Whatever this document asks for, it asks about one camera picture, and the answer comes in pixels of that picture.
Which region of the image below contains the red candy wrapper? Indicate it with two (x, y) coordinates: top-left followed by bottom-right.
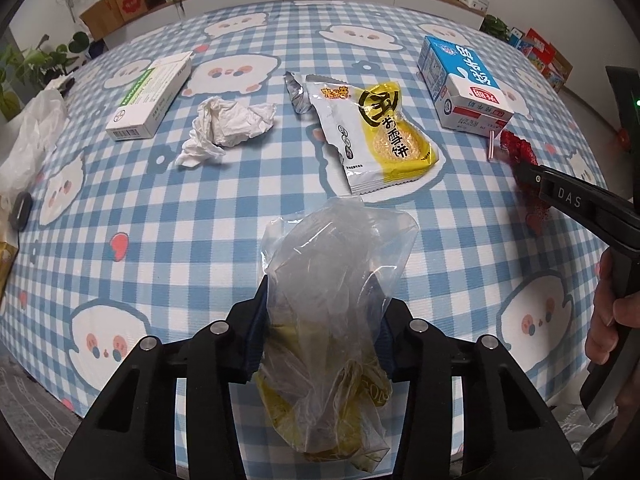
(497, 129), (553, 236)

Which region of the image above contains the grey patterned rug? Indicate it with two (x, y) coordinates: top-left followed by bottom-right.
(0, 357), (93, 480)

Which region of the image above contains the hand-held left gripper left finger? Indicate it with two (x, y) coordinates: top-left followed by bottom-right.
(52, 280), (271, 480)

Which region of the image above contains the yellow white snack wrapper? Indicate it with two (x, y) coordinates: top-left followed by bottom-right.
(284, 71), (441, 196)

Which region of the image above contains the white tissue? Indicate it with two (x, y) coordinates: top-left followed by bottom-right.
(174, 97), (278, 168)

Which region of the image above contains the light green pothos plant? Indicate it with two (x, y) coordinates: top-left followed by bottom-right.
(0, 42), (68, 121)

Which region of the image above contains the grey computer mouse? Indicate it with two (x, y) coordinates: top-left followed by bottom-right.
(9, 191), (34, 232)

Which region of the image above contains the plain brown cardboard box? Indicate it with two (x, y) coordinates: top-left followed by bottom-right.
(80, 0), (126, 41)

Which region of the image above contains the small green floor plant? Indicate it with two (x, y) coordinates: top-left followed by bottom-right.
(481, 14), (511, 41)

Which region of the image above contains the blue white milk carton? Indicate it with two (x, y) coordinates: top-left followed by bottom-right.
(417, 35), (515, 136)

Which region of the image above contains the clear plastic bag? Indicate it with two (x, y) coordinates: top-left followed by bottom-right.
(252, 195), (420, 463)

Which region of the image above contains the bulging gold foil bag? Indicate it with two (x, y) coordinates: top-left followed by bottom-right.
(0, 241), (20, 301)

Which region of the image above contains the dark green potted plant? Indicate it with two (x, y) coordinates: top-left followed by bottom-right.
(65, 31), (108, 61)

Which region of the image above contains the white green medicine box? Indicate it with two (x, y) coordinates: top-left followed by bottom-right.
(105, 51), (193, 142)

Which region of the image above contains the red colourful printed carton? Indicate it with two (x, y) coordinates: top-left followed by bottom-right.
(521, 29), (573, 93)

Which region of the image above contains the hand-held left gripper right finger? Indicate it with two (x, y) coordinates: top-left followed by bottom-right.
(376, 299), (583, 480)

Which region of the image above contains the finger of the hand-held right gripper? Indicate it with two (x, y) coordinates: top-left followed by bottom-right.
(512, 159), (546, 195)

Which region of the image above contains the white plastic bag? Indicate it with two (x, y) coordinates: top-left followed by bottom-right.
(0, 87), (68, 201)

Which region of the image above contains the person's right hand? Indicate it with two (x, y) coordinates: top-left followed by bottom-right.
(585, 247), (640, 366)

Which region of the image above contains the blue checkered bear tablecloth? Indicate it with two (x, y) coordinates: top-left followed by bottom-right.
(0, 0), (626, 428)

